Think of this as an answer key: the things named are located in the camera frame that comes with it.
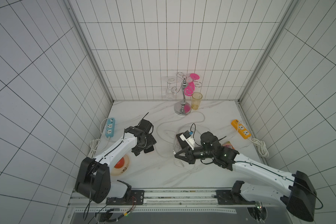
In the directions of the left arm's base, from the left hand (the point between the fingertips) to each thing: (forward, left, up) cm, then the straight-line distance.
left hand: (146, 149), depth 83 cm
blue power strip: (+19, +30, -6) cm, 36 cm away
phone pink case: (+2, -1, -5) cm, 6 cm away
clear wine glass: (+41, -14, +8) cm, 44 cm away
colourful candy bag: (+6, -54, -5) cm, 55 cm away
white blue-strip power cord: (+7, +38, -8) cm, 39 cm away
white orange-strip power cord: (+4, -74, -3) cm, 74 cm away
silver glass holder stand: (+39, -26, -7) cm, 48 cm away
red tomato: (-8, +16, -5) cm, 18 cm away
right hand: (-11, -16, +12) cm, 23 cm away
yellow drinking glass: (+39, -34, +5) cm, 52 cm away
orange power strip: (+17, -67, -5) cm, 69 cm away
